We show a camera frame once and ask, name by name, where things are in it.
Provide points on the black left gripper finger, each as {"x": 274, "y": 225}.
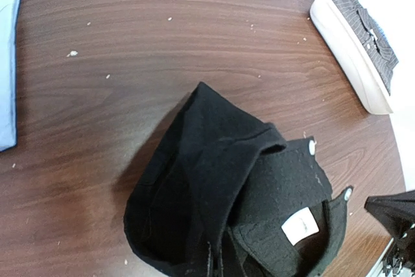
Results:
{"x": 396, "y": 214}

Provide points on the black long sleeve shirt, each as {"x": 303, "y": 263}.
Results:
{"x": 225, "y": 194}

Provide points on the white plastic basin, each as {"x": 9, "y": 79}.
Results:
{"x": 352, "y": 57}

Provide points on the grey striped shirt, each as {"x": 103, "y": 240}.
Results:
{"x": 372, "y": 38}

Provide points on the light blue folded shirt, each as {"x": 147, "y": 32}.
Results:
{"x": 9, "y": 20}

